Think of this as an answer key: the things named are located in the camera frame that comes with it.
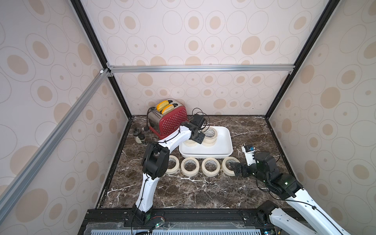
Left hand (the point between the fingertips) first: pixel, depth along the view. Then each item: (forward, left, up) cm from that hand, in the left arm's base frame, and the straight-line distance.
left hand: (200, 135), depth 96 cm
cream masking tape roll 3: (-22, +17, -7) cm, 29 cm away
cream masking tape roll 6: (-22, -16, -7) cm, 28 cm away
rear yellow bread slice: (+17, +26, +11) cm, 32 cm away
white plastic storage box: (-4, -16, -10) cm, 19 cm away
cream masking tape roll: (+5, -8, -8) cm, 13 cm away
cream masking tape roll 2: (-3, +6, -5) cm, 9 cm away
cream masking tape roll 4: (-23, +7, -7) cm, 25 cm away
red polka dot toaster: (+4, +25, +5) cm, 25 cm away
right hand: (-24, -19, +8) cm, 31 cm away
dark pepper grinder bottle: (-2, +38, -1) cm, 38 cm away
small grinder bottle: (+2, +42, 0) cm, 42 cm away
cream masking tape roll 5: (-23, -7, -8) cm, 25 cm away
